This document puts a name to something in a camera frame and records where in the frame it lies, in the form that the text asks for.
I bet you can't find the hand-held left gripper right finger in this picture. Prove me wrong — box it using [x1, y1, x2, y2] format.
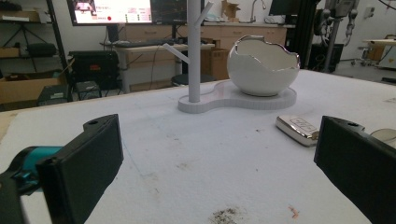
[313, 115, 396, 224]

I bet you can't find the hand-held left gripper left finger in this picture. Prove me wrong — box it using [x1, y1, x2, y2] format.
[0, 113, 124, 224]

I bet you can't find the white eggshell-shaped bowl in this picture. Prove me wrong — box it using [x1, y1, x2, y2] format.
[226, 35, 302, 97]

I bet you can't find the round white disc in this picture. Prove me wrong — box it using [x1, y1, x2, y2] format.
[369, 128, 396, 149]

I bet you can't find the small black crate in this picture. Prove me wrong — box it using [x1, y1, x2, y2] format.
[75, 80, 103, 101]
[36, 84, 70, 106]

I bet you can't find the large open cardboard box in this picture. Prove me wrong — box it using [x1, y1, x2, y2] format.
[0, 70, 67, 105]

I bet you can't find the black equipment case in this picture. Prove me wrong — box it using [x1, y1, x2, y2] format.
[68, 49, 120, 91]

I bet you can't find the wooden desk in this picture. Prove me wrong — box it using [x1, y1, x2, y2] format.
[112, 42, 216, 94]

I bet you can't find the grey metal stand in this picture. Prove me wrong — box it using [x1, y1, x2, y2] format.
[315, 0, 359, 74]

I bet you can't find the black metal shelf rack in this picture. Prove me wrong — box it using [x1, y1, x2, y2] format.
[0, 0, 73, 104]

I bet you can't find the black curtain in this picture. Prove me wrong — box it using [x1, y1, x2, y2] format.
[292, 0, 321, 62]

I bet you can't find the black keyboard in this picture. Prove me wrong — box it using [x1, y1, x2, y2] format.
[115, 37, 185, 49]

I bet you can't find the white tree-shaped stand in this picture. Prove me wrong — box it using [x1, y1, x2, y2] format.
[162, 0, 298, 114]

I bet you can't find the brown cardboard box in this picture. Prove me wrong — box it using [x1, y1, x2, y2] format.
[200, 47, 232, 81]

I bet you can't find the dark computer monitor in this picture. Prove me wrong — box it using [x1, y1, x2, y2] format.
[150, 0, 205, 26]

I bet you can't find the wooden cabinet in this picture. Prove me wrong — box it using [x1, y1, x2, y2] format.
[119, 22, 288, 50]

